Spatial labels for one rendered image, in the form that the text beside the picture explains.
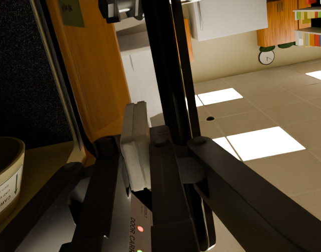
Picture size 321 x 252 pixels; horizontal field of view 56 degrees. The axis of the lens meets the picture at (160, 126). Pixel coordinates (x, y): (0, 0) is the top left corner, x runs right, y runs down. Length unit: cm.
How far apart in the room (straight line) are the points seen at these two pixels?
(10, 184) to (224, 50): 571
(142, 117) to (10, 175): 17
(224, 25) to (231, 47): 87
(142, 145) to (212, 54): 575
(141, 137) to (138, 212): 29
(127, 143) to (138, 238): 25
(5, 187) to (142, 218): 19
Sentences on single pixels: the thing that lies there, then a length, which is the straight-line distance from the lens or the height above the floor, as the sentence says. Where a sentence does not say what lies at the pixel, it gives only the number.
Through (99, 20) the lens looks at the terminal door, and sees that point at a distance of 27.
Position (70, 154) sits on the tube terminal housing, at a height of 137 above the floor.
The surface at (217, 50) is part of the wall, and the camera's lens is 590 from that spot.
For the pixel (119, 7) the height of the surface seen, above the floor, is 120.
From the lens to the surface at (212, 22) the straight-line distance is 514.
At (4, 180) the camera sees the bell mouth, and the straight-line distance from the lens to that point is 32.
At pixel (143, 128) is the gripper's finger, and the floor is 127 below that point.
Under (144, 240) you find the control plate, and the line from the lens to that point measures 40.
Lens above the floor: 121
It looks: 21 degrees up
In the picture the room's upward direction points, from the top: 169 degrees clockwise
